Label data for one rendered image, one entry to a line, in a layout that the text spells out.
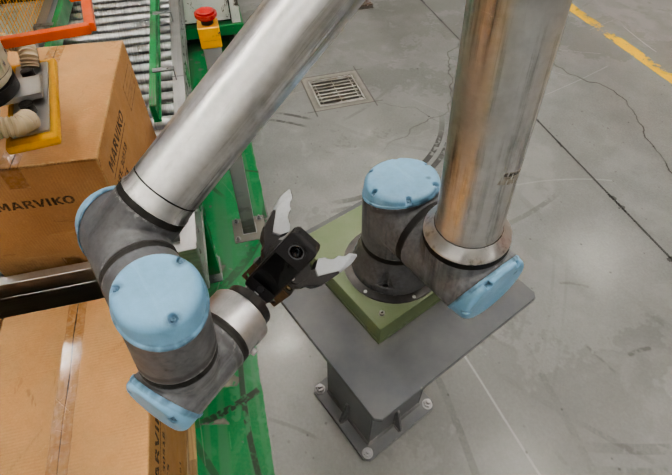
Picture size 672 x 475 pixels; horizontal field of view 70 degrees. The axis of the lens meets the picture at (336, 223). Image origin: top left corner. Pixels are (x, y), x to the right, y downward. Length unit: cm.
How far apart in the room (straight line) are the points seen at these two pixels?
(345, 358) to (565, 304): 134
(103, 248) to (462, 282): 55
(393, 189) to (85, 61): 113
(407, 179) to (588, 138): 227
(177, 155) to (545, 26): 41
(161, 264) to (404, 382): 67
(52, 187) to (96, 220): 80
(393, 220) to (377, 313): 24
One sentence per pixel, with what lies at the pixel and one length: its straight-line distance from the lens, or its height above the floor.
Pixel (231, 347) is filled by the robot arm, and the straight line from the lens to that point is 62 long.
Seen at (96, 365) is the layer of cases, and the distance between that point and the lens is 144.
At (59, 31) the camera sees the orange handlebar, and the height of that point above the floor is 123.
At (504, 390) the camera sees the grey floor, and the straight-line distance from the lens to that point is 196.
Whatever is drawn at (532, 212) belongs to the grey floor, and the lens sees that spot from 254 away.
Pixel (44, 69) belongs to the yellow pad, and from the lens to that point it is 137.
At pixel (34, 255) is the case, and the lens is 162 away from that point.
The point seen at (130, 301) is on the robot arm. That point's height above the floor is 133.
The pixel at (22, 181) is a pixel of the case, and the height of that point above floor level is 90.
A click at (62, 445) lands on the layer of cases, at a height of 54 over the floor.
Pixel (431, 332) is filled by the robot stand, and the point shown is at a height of 75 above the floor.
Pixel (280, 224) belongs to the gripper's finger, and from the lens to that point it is 73.
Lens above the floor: 171
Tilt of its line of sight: 48 degrees down
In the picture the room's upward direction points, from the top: straight up
